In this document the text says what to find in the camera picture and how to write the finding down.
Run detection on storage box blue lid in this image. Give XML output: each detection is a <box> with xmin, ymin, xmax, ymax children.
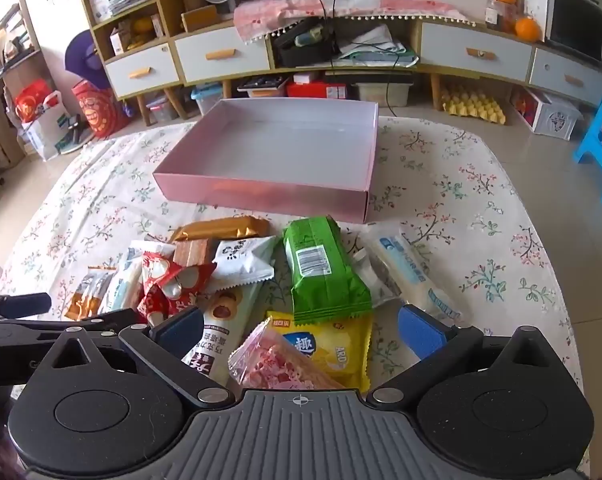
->
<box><xmin>191</xmin><ymin>82</ymin><xmax>224</xmax><ymax>117</ymax></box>

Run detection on gold wafer packet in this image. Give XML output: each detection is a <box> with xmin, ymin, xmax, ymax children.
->
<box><xmin>168</xmin><ymin>215</ymin><xmax>272</xmax><ymax>243</ymax></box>

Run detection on clear storage box black lid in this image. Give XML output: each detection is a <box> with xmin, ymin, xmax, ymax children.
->
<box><xmin>237</xmin><ymin>76</ymin><xmax>291</xmax><ymax>98</ymax></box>

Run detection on long white tart packet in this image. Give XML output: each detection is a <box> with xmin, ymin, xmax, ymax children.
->
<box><xmin>181</xmin><ymin>280</ymin><xmax>262</xmax><ymax>388</ymax></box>

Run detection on white paper bag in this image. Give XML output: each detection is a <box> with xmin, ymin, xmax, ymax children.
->
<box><xmin>21</xmin><ymin>91</ymin><xmax>79</xmax><ymax>162</ymax></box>

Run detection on brown cardboard box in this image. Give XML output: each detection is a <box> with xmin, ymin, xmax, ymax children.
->
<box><xmin>181</xmin><ymin>5</ymin><xmax>219</xmax><ymax>33</ymax></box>

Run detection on black cable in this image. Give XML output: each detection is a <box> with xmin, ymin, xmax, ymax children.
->
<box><xmin>308</xmin><ymin>0</ymin><xmax>407</xmax><ymax>118</ymax></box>
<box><xmin>328</xmin><ymin>0</ymin><xmax>344</xmax><ymax>71</ymax></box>

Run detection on white cabinet drawer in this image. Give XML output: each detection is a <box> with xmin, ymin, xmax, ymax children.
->
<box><xmin>105</xmin><ymin>44</ymin><xmax>182</xmax><ymax>98</ymax></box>
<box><xmin>420</xmin><ymin>21</ymin><xmax>534</xmax><ymax>83</ymax></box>
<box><xmin>175</xmin><ymin>25</ymin><xmax>272</xmax><ymax>85</ymax></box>
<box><xmin>530</xmin><ymin>47</ymin><xmax>602</xmax><ymax>106</ymax></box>

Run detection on small clear storage box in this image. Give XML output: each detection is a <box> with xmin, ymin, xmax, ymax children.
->
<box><xmin>146</xmin><ymin>91</ymin><xmax>182</xmax><ymax>123</ymax></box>

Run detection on red white snack packet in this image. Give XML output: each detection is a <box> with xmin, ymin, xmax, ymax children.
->
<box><xmin>137</xmin><ymin>252</ymin><xmax>217</xmax><ymax>328</ymax></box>

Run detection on red gift bag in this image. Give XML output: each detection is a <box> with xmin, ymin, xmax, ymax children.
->
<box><xmin>15</xmin><ymin>79</ymin><xmax>60</xmax><ymax>123</ymax></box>

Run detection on black case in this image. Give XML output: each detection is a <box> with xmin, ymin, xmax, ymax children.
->
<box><xmin>272</xmin><ymin>17</ymin><xmax>339</xmax><ymax>68</ymax></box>

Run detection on white packet black print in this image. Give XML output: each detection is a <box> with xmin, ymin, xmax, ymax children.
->
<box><xmin>211</xmin><ymin>235</ymin><xmax>281</xmax><ymax>293</ymax></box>

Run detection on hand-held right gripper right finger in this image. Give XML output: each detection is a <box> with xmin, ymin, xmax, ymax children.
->
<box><xmin>366</xmin><ymin>304</ymin><xmax>567</xmax><ymax>406</ymax></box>

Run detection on clear bread packet blue label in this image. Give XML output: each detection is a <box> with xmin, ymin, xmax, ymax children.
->
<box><xmin>363</xmin><ymin>222</ymin><xmax>462</xmax><ymax>326</ymax></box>

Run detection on pink cardboard box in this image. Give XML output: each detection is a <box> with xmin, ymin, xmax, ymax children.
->
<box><xmin>152</xmin><ymin>98</ymin><xmax>380</xmax><ymax>223</ymax></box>

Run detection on yellow egg tray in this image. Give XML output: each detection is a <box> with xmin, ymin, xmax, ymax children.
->
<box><xmin>441</xmin><ymin>84</ymin><xmax>507</xmax><ymax>126</ymax></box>

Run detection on orange white snack packet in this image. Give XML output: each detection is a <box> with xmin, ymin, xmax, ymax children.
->
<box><xmin>63</xmin><ymin>267</ymin><xmax>116</xmax><ymax>322</ymax></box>

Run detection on brown wafer packet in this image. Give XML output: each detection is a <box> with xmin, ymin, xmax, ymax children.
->
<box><xmin>173</xmin><ymin>237</ymin><xmax>219</xmax><ymax>266</ymax></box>

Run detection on clear pink candy bag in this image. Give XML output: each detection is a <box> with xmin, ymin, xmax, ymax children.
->
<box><xmin>228</xmin><ymin>320</ymin><xmax>347</xmax><ymax>391</ymax></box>

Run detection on pink cloth with pompoms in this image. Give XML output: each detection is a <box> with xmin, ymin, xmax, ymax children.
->
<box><xmin>233</xmin><ymin>0</ymin><xmax>484</xmax><ymax>43</ymax></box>

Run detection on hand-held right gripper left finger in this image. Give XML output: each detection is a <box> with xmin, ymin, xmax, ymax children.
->
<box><xmin>41</xmin><ymin>305</ymin><xmax>238</xmax><ymax>409</ymax></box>

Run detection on folded cloths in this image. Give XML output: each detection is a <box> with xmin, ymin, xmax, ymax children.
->
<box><xmin>338</xmin><ymin>25</ymin><xmax>419</xmax><ymax>68</ymax></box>

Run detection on yellow biscuit packet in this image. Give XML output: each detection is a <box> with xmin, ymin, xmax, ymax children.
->
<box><xmin>266</xmin><ymin>311</ymin><xmax>374</xmax><ymax>393</ymax></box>

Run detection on microwave oven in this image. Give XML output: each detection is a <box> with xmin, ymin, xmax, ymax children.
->
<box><xmin>545</xmin><ymin>0</ymin><xmax>602</xmax><ymax>68</ymax></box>

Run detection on green snack packet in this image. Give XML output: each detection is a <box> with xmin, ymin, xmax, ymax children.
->
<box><xmin>281</xmin><ymin>216</ymin><xmax>373</xmax><ymax>322</ymax></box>

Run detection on white patterned box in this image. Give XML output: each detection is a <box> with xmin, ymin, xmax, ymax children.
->
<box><xmin>511</xmin><ymin>87</ymin><xmax>582</xmax><ymax>141</ymax></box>

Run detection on floral tablecloth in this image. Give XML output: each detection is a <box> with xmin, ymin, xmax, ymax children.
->
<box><xmin>0</xmin><ymin>116</ymin><xmax>584</xmax><ymax>411</ymax></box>

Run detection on small white carton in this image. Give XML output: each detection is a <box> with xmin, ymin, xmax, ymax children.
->
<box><xmin>110</xmin><ymin>26</ymin><xmax>132</xmax><ymax>55</ymax></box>

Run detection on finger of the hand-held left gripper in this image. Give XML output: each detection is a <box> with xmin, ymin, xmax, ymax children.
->
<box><xmin>0</xmin><ymin>292</ymin><xmax>52</xmax><ymax>322</ymax></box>
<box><xmin>0</xmin><ymin>309</ymin><xmax>138</xmax><ymax>350</ymax></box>

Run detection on wooden bookshelf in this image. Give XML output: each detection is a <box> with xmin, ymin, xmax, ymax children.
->
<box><xmin>0</xmin><ymin>0</ymin><xmax>44</xmax><ymax>181</ymax></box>

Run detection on wooden tv cabinet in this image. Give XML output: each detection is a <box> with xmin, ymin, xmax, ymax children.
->
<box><xmin>81</xmin><ymin>0</ymin><xmax>602</xmax><ymax>126</ymax></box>

